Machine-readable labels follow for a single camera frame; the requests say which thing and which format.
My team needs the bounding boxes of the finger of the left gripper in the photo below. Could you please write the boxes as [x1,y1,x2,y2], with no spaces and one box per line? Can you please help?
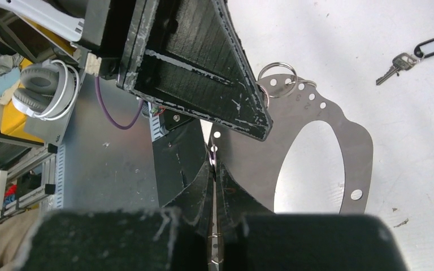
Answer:
[116,1,272,141]

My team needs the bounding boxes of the perforated metal ring plate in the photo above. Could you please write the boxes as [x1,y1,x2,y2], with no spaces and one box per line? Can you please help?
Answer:
[210,86,374,214]

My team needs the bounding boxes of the grey white headphones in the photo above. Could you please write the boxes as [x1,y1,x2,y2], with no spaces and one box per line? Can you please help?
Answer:
[12,59,82,121]

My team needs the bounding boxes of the white slotted cable duct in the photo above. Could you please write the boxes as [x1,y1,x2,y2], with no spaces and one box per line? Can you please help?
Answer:
[54,143,66,209]

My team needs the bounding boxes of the yellow box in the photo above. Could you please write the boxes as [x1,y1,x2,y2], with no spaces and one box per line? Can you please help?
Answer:
[0,58,44,143]

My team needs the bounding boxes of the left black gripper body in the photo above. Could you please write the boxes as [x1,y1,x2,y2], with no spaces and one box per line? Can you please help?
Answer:
[78,1,157,80]

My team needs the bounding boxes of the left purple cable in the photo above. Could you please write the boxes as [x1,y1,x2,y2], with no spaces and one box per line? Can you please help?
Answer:
[94,76,145,131]

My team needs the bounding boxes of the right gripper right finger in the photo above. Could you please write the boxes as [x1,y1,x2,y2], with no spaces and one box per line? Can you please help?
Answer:
[215,161,273,239]

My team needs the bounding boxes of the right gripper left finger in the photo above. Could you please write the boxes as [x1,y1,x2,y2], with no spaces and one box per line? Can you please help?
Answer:
[164,161,215,238]

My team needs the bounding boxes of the key with black tag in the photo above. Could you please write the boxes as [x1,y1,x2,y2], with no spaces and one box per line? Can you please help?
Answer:
[375,38,434,86]

